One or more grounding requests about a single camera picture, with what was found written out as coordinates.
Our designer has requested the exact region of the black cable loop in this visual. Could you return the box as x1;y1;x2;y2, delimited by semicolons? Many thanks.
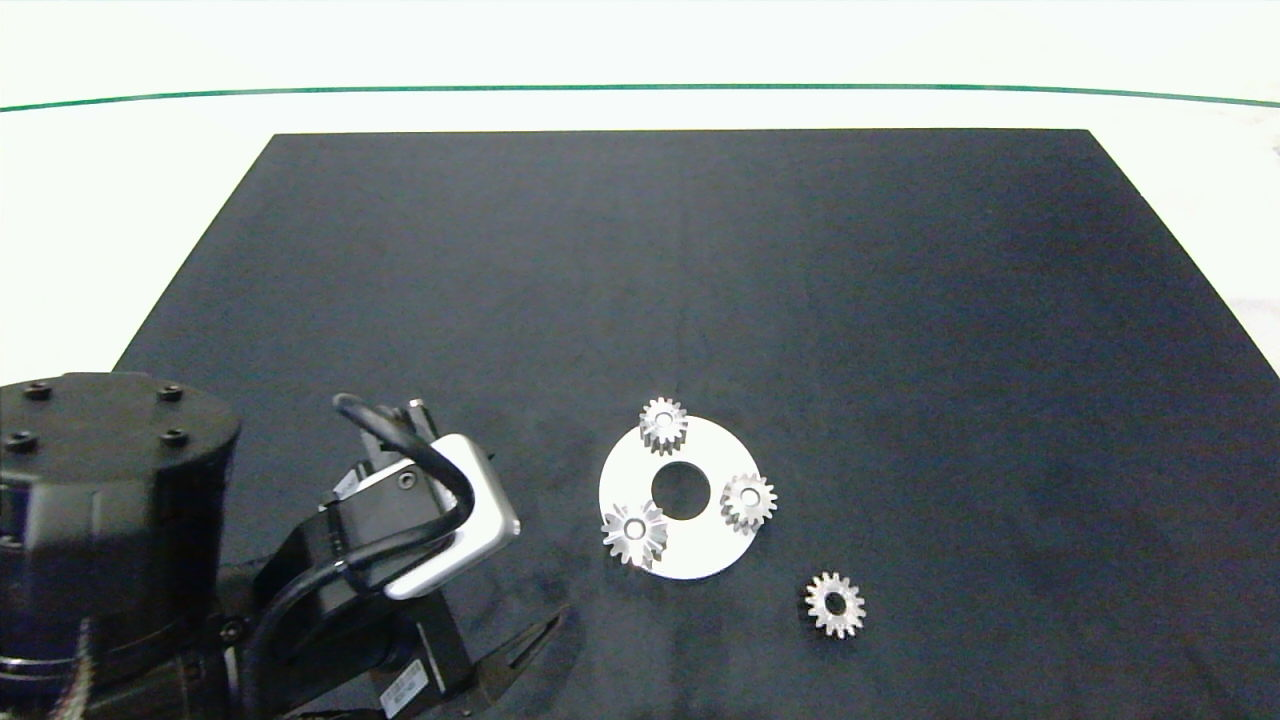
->
240;393;477;720

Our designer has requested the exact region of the dark mat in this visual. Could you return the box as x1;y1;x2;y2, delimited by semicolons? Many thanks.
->
112;129;1280;720

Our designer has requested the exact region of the larger steel gear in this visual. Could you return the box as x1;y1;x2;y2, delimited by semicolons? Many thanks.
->
601;500;669;571

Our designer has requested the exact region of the small steel gear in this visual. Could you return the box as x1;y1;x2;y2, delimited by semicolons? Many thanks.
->
640;397;688;456
720;473;778;536
805;572;867;639

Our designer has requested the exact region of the boxy wrist camera shiny side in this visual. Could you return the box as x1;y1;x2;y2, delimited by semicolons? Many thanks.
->
335;433;522;602

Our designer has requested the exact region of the round white plate with pins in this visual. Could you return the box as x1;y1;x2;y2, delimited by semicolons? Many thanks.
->
598;415;763;581

